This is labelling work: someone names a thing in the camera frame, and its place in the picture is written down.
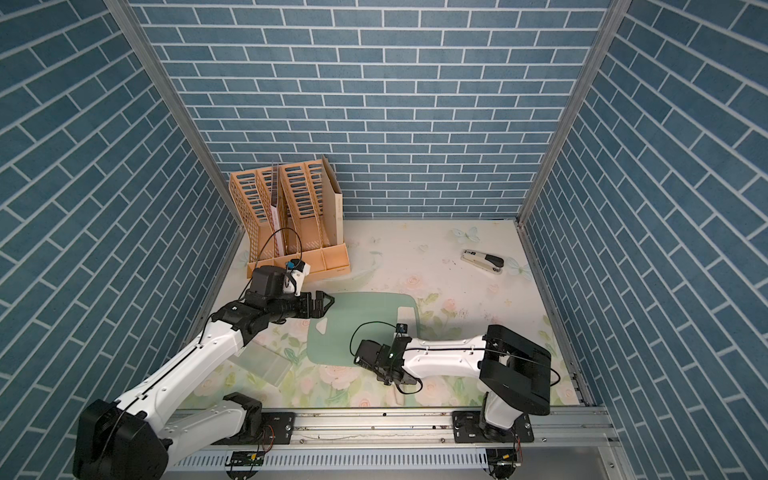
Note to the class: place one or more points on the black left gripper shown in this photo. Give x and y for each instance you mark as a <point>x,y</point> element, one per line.
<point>318,310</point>

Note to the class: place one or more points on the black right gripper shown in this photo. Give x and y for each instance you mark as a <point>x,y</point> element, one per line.
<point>381,377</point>

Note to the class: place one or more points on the mint green cutting board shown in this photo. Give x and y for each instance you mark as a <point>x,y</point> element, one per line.
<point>355,316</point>

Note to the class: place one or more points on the white speckled cleaver knife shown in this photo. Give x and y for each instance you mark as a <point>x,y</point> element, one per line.
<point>409,316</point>

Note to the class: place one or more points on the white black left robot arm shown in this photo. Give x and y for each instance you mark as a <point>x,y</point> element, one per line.
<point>133,436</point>

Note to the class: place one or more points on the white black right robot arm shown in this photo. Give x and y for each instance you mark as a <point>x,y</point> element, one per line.
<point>516,372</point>

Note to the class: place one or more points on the green circuit board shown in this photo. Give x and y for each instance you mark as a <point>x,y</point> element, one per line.
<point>245,459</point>

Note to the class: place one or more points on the beige and black stapler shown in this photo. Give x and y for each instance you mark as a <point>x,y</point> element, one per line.
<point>488,262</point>

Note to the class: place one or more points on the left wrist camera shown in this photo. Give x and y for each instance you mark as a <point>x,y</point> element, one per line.
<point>296,271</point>

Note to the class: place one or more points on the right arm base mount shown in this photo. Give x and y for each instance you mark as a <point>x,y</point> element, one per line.
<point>469,427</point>

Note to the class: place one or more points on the white perforated cable duct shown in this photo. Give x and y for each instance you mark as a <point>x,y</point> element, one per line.
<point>342,459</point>

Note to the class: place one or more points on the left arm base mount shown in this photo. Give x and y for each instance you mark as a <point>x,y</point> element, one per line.
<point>259,427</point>

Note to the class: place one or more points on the aluminium left corner post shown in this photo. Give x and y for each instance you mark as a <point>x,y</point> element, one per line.
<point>130,27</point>

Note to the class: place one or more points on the aluminium corner post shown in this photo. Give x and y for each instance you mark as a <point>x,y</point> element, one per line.
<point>130,27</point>
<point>596,55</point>

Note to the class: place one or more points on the aluminium front rail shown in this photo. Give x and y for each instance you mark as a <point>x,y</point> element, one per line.
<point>433,427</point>

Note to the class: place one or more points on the aluminium right corner post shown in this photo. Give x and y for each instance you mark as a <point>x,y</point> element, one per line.
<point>596,55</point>

